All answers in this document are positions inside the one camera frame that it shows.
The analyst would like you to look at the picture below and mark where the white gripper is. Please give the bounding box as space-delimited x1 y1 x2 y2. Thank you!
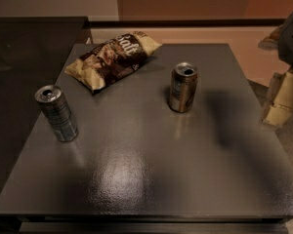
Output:
258 12 293 127

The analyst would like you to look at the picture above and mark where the orange soda can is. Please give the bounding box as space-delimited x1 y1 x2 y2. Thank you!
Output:
169 61 198 113

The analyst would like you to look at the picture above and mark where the slim blue energy drink can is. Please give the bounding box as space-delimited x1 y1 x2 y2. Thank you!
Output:
35 85 78 142

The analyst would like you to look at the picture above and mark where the salt chips bag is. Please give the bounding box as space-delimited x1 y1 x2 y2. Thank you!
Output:
64 31 161 93

